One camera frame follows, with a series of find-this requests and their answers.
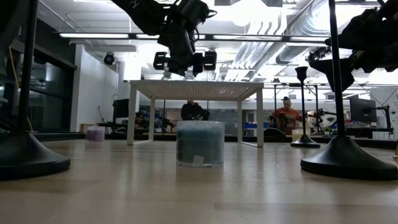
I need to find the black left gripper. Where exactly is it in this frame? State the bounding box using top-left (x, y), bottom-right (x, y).
top-left (152, 23), bottom-right (218, 78)

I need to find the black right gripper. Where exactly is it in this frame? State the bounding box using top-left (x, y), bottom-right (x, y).
top-left (306, 6), bottom-right (398, 93)

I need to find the blue candle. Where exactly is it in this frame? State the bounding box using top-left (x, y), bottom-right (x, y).
top-left (175, 120), bottom-right (226, 169)

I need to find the black small-base candlestick holder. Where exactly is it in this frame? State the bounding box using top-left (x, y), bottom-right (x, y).
top-left (290, 66), bottom-right (322, 149)

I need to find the purple candle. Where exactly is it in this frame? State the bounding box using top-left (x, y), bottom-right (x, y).
top-left (85, 125), bottom-right (106, 142)

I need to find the black wide-base candlestick holder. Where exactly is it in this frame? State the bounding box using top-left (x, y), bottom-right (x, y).
top-left (0, 0), bottom-right (72, 182)
top-left (300, 0), bottom-right (398, 182)

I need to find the white perforated metal shelf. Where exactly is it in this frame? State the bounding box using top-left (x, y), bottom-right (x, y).
top-left (126, 80), bottom-right (265, 148)

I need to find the person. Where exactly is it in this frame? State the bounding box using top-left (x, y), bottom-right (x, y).
top-left (180, 99), bottom-right (210, 121)
top-left (134, 111), bottom-right (149, 129)
top-left (269, 96), bottom-right (302, 136)

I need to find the black computer monitor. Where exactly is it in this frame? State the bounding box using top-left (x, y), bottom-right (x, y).
top-left (112, 98), bottom-right (130, 119)
top-left (349, 96), bottom-right (377, 123)

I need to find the black office chair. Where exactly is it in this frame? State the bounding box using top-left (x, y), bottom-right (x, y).
top-left (263, 127), bottom-right (287, 138)

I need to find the black ceiling camera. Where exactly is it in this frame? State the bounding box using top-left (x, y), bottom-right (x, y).
top-left (103, 52), bottom-right (116, 66)

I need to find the black aluminium table frame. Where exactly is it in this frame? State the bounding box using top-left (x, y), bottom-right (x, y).
top-left (30, 132), bottom-right (398, 150)

